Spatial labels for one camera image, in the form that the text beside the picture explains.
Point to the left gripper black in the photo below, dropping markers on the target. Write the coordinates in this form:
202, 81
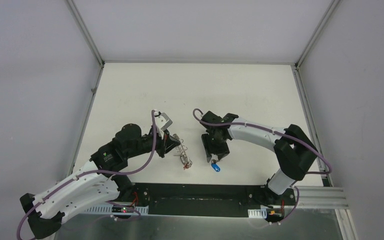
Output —
163, 144

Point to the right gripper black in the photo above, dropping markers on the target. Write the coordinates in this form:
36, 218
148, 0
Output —
221, 152

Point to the blue key tag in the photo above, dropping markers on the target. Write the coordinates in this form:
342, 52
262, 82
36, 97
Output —
215, 167

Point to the metal disc with key rings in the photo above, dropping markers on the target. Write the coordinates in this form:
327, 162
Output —
182, 153

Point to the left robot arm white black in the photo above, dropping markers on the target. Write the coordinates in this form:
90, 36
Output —
104, 177

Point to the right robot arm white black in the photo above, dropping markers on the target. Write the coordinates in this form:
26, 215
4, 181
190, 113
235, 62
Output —
294, 152

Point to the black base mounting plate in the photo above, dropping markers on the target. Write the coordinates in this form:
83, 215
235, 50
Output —
204, 200

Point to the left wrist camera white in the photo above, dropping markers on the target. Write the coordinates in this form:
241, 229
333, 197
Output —
162, 122

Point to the aluminium frame rail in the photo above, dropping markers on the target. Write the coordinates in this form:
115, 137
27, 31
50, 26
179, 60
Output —
315, 197

